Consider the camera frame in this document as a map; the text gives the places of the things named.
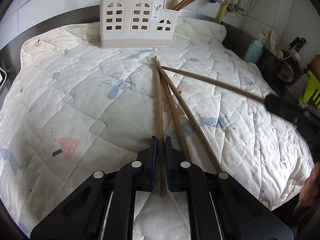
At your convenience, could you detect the green plastic basket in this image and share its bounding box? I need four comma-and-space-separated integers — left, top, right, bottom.
299, 70, 320, 106

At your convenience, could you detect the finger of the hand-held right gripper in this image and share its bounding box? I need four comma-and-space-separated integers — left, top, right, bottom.
264, 94, 300, 124

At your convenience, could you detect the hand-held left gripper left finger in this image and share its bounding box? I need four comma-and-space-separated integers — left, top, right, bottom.
30, 135, 158, 240

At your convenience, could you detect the white quilted printed mat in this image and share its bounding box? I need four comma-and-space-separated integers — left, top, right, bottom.
0, 16, 315, 240

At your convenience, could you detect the teal pump bottle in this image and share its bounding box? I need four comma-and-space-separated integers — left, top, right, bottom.
244, 34, 265, 64

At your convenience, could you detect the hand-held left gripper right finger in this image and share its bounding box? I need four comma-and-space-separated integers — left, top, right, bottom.
164, 136, 294, 240

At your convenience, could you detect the metal angle valve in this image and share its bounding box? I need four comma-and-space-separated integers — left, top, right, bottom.
228, 1, 248, 17

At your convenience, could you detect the white rice paddle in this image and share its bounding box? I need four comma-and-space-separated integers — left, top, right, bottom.
269, 30, 278, 53

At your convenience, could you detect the black handle kitchen knife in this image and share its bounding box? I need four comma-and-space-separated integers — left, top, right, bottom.
287, 37, 307, 65

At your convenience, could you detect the black utensil container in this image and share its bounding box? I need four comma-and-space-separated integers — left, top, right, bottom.
260, 49, 284, 80

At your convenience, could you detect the metal pot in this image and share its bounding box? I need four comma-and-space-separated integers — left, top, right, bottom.
277, 51, 302, 83

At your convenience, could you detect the person's right hand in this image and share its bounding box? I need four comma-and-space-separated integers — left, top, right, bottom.
299, 162, 320, 208

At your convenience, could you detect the cream plastic utensil holder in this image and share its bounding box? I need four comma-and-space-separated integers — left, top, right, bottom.
100, 0, 181, 48

